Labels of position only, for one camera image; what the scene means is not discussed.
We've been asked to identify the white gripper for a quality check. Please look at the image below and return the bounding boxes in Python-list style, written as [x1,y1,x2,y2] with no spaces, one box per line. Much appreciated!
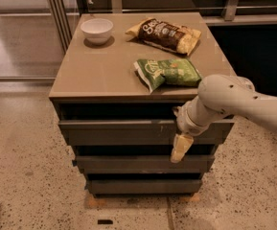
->
[171,102,208,163]

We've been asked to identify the grey top drawer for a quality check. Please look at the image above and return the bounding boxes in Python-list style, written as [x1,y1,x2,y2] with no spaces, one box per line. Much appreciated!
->
[58,118,236,147]

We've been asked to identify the grey drawer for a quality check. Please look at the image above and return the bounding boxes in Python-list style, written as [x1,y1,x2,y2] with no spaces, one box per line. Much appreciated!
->
[87,180,202,195]
[73,155,215,174]
[58,118,236,147]

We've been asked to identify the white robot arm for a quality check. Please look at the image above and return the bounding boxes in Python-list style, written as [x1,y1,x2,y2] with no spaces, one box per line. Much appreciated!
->
[171,75,277,163]

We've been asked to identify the grey bottom drawer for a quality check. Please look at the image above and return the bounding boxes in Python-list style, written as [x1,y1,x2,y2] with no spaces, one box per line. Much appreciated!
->
[87,180,202,195]

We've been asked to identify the grey drawer cabinet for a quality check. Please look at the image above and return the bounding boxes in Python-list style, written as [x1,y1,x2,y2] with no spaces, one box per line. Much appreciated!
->
[49,13,234,188]

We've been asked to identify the grey middle drawer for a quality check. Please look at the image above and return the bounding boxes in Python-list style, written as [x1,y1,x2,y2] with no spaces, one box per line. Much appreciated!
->
[73,155,215,174]

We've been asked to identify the green chip bag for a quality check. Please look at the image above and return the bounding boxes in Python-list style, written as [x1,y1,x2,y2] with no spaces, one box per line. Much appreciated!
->
[133,58,202,93]

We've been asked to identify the brown chip bag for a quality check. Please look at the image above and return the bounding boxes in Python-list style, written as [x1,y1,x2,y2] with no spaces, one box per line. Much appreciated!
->
[126,17,201,56]

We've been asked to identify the white ceramic bowl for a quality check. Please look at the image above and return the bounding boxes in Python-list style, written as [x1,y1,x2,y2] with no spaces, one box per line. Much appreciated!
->
[81,18,113,45]

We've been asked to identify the grey metal railing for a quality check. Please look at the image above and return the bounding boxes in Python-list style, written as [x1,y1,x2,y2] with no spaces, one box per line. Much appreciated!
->
[47,0,277,48]

